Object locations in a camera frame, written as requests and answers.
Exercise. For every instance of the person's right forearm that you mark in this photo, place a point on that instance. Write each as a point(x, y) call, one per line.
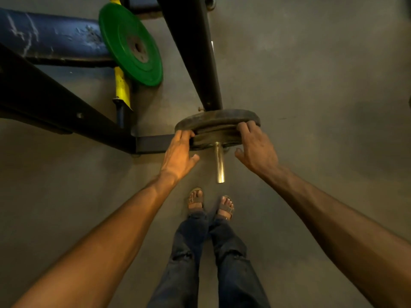
point(346, 234)

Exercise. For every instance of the chrome weight peg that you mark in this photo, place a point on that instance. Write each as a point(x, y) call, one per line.
point(219, 162)

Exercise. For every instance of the person's right brown sandal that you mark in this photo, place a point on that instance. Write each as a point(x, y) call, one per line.
point(225, 207)

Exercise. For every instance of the yellow steel post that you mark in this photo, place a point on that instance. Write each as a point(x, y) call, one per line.
point(122, 86)

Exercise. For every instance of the black iron weight plate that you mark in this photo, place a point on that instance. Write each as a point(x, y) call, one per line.
point(215, 125)

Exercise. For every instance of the person's left brown sandal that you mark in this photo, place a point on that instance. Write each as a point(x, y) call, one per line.
point(195, 198)

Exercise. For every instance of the blue padded bench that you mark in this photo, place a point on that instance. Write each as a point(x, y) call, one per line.
point(51, 36)

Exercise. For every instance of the person's left hand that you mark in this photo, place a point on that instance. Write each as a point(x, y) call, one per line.
point(176, 158)

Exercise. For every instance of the person's right thumb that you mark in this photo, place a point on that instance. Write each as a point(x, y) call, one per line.
point(239, 153)

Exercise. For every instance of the person's dark jeans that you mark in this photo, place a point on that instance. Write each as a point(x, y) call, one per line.
point(205, 263)

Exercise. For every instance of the black steel machine frame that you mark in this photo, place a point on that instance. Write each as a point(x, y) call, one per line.
point(189, 54)

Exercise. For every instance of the person's left thumb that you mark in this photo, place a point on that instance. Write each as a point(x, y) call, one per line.
point(193, 160)

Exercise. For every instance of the person's right hand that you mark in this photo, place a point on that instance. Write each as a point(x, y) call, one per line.
point(258, 150)

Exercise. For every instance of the green bumper weight plate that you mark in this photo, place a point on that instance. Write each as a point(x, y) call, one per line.
point(131, 44)

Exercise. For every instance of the person's left forearm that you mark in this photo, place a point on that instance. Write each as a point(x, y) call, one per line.
point(96, 250)

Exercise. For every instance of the person's brown sandal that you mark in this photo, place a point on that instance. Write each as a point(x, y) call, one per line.
point(195, 198)
point(225, 207)

